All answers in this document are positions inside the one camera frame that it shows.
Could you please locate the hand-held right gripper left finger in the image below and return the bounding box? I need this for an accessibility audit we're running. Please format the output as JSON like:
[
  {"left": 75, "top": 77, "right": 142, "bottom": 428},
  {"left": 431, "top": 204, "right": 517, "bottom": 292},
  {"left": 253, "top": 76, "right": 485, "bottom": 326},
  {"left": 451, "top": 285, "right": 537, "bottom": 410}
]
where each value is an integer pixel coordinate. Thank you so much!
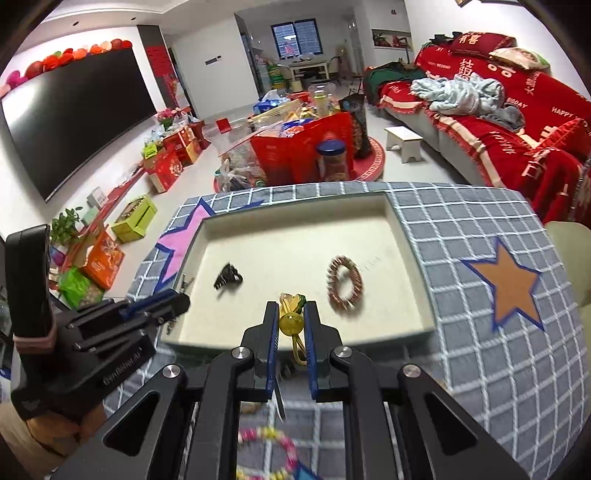
[{"left": 51, "top": 301, "right": 281, "bottom": 480}]

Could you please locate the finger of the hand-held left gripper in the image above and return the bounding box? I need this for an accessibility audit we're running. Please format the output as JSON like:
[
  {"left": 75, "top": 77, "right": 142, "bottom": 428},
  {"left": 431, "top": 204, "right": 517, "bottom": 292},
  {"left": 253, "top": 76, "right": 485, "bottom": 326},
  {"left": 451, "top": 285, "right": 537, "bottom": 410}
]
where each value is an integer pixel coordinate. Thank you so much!
[{"left": 115, "top": 290, "right": 191, "bottom": 326}]

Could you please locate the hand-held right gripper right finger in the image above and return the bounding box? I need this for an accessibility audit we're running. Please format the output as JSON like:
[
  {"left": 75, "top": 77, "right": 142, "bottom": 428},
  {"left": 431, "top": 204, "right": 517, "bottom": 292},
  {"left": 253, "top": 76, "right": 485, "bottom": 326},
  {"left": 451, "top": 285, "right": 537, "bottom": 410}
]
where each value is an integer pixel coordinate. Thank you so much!
[{"left": 302, "top": 301, "right": 532, "bottom": 480}]

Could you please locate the yellow beaded hair tie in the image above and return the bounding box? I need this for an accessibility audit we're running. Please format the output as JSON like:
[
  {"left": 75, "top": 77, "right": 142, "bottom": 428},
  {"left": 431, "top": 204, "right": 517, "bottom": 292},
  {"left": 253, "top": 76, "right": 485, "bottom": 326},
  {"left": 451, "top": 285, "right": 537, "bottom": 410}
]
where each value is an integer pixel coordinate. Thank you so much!
[{"left": 278, "top": 292, "right": 308, "bottom": 366}]

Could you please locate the beige jewelry tray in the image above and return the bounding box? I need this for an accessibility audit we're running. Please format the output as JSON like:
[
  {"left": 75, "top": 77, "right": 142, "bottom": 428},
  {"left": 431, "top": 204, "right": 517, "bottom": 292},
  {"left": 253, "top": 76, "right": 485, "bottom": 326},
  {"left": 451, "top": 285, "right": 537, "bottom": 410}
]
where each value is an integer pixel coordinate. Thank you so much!
[{"left": 159, "top": 191, "right": 437, "bottom": 348}]

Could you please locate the pink yellow bead bracelet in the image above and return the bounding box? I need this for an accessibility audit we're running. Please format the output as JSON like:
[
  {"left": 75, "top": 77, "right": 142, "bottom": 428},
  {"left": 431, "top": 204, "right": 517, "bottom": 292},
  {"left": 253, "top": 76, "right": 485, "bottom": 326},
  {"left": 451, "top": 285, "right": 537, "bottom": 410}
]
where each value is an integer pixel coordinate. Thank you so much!
[{"left": 235, "top": 427, "right": 299, "bottom": 480}]

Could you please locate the person's left forearm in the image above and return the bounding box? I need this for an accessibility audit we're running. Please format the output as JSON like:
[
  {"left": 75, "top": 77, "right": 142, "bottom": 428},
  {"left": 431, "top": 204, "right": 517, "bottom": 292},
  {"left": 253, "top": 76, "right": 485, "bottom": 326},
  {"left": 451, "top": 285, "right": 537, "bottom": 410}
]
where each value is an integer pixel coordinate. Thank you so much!
[{"left": 0, "top": 401, "right": 108, "bottom": 468}]

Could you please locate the orange cardboard box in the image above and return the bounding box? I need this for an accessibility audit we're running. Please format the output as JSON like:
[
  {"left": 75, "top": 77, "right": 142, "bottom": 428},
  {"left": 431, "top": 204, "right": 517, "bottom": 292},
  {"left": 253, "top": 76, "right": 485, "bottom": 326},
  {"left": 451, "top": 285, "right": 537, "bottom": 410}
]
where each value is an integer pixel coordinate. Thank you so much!
[{"left": 80, "top": 231, "right": 126, "bottom": 291}]

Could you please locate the green plastic bag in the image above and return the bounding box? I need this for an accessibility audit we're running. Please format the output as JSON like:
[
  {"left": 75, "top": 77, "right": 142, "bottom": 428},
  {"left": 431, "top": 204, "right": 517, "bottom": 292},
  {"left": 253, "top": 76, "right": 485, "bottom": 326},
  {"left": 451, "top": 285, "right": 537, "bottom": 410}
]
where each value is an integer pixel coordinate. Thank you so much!
[{"left": 57, "top": 268, "right": 91, "bottom": 309}]

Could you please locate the black hair claw clip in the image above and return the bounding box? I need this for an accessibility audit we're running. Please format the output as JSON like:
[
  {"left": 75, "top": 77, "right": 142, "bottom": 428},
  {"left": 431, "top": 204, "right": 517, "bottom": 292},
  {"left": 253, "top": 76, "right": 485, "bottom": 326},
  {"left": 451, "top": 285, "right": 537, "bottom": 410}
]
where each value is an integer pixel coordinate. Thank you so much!
[{"left": 213, "top": 263, "right": 243, "bottom": 291}]

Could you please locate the green cardboard box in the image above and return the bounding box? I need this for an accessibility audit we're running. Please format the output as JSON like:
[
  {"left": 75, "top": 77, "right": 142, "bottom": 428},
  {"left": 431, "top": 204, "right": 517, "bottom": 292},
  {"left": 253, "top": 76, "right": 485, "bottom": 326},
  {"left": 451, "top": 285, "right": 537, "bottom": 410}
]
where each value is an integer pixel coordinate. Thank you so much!
[{"left": 112, "top": 196, "right": 158, "bottom": 243}]

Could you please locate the green potted plant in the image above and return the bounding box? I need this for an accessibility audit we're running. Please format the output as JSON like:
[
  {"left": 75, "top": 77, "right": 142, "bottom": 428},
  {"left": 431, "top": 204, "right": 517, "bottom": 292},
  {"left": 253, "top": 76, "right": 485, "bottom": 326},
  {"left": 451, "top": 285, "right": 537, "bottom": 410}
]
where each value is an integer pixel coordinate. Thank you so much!
[{"left": 49, "top": 208, "right": 84, "bottom": 246}]

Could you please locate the red gift box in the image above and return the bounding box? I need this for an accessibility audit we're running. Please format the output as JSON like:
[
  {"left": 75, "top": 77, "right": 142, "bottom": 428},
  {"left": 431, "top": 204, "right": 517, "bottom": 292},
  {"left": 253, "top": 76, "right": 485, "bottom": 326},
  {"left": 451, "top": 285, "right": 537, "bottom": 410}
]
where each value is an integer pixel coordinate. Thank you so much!
[{"left": 146, "top": 150, "right": 184, "bottom": 193}]

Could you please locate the grey checked star blanket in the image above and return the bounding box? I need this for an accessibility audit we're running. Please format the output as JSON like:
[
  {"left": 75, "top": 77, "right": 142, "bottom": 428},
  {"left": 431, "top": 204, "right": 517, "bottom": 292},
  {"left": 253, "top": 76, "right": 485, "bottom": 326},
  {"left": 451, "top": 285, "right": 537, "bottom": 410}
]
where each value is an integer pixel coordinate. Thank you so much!
[{"left": 102, "top": 181, "right": 587, "bottom": 480}]

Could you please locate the red gift bag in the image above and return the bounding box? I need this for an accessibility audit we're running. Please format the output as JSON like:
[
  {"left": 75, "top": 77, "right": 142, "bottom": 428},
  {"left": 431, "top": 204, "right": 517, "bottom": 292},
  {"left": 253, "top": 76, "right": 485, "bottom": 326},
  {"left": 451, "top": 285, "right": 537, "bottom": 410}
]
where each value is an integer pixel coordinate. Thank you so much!
[
  {"left": 288, "top": 112, "right": 356, "bottom": 184},
  {"left": 250, "top": 130, "right": 298, "bottom": 186}
]

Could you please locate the blue lidded jar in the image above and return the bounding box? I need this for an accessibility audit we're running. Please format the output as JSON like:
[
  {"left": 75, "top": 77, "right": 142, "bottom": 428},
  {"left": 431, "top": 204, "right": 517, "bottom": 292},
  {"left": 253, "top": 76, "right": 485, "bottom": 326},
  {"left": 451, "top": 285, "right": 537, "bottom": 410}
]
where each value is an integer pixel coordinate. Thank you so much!
[{"left": 316, "top": 141, "right": 347, "bottom": 182}]

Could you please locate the pink flower bouquet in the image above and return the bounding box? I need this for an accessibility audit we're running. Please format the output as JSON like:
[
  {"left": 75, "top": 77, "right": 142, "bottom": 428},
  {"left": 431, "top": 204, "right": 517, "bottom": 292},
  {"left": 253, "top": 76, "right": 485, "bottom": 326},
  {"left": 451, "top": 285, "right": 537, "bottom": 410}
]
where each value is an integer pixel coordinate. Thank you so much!
[{"left": 157, "top": 107, "right": 186, "bottom": 130}]

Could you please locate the large black television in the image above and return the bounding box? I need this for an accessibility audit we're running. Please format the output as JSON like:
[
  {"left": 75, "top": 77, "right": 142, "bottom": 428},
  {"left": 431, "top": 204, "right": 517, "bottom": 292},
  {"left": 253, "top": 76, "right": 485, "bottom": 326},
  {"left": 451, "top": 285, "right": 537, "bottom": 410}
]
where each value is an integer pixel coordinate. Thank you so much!
[{"left": 0, "top": 46, "right": 158, "bottom": 203}]

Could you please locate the black paper bag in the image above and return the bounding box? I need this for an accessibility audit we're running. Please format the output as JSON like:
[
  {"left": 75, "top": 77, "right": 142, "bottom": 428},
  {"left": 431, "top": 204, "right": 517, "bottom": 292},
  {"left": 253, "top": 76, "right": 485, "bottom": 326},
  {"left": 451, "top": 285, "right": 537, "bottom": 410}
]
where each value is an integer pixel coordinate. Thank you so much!
[{"left": 339, "top": 95, "right": 373, "bottom": 160}]

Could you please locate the white step stool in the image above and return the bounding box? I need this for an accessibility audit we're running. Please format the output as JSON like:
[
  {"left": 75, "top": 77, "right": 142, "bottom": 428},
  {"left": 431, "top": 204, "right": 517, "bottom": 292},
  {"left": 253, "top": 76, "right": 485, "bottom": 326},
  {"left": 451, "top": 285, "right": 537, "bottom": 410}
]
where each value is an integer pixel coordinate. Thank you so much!
[{"left": 385, "top": 126, "right": 424, "bottom": 164}]

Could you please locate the blue tissue box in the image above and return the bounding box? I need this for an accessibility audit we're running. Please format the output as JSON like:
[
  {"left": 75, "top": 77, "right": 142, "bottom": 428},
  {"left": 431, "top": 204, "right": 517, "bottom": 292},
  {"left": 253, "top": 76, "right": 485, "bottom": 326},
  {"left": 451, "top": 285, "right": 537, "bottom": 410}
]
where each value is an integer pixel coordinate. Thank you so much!
[{"left": 252, "top": 90, "right": 292, "bottom": 116}]

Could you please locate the row of colourful plush balls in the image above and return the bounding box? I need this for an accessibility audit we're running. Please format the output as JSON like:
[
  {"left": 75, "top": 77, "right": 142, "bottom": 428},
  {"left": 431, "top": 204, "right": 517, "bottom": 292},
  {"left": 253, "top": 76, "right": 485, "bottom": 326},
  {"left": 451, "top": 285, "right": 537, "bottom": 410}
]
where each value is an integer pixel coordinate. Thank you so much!
[{"left": 0, "top": 39, "right": 134, "bottom": 95}]

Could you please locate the white dining table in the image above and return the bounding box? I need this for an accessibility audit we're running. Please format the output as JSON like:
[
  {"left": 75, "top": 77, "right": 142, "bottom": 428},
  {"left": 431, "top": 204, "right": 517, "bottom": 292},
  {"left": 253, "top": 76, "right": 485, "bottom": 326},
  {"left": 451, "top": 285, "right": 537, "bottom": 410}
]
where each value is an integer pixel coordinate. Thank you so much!
[{"left": 288, "top": 59, "right": 331, "bottom": 82}]

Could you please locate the dark green cloth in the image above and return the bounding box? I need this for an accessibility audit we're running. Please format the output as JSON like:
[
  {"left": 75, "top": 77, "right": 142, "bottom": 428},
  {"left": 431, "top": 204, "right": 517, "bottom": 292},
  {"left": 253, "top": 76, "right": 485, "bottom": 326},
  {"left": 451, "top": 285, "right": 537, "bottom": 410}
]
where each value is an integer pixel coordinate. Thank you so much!
[{"left": 364, "top": 65, "right": 426, "bottom": 105}]

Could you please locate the red covered sofa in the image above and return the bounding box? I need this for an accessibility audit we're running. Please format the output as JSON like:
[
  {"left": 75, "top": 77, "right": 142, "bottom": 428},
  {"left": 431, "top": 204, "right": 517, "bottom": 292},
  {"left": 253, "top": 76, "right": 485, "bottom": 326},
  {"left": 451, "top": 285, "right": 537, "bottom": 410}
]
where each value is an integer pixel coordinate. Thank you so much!
[{"left": 365, "top": 32, "right": 591, "bottom": 223}]

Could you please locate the light blue crumpled blanket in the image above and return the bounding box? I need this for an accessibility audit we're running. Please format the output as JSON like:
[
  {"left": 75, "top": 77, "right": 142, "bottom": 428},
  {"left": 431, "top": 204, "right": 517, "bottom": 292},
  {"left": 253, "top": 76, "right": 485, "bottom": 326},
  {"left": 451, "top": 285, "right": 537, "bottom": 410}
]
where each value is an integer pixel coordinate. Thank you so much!
[{"left": 410, "top": 76, "right": 507, "bottom": 116}]

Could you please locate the grey crumpled cloth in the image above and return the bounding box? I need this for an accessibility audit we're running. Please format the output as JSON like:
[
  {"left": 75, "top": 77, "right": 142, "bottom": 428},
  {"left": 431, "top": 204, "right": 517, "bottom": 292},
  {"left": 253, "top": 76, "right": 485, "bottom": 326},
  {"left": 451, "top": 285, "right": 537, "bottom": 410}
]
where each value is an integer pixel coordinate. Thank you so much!
[{"left": 480, "top": 105, "right": 527, "bottom": 133}]

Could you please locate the barred window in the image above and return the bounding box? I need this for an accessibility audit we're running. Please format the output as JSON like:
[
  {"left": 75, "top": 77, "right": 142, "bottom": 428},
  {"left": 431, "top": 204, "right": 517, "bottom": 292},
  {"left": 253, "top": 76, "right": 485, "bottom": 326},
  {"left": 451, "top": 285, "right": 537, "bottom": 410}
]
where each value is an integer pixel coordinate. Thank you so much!
[{"left": 271, "top": 19, "right": 323, "bottom": 59}]

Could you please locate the red embroidered pillow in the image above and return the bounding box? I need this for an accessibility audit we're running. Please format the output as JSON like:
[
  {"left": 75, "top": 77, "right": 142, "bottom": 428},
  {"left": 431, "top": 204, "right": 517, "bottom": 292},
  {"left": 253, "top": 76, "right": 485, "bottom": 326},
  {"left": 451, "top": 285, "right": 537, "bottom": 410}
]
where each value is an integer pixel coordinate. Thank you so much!
[{"left": 448, "top": 32, "right": 517, "bottom": 59}]

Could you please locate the floral beige pillow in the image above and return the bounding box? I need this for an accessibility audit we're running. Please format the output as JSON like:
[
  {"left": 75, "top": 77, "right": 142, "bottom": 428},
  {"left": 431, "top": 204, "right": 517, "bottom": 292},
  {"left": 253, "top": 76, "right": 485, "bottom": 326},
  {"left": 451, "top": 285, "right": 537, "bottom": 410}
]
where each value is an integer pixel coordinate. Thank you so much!
[{"left": 489, "top": 47, "right": 550, "bottom": 70}]

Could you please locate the reddish-brown coiled bracelet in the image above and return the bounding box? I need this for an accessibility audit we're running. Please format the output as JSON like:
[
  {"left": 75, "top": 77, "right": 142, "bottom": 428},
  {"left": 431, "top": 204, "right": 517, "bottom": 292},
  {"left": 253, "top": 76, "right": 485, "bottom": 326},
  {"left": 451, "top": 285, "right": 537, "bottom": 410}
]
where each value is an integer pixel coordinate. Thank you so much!
[{"left": 326, "top": 255, "right": 365, "bottom": 315}]

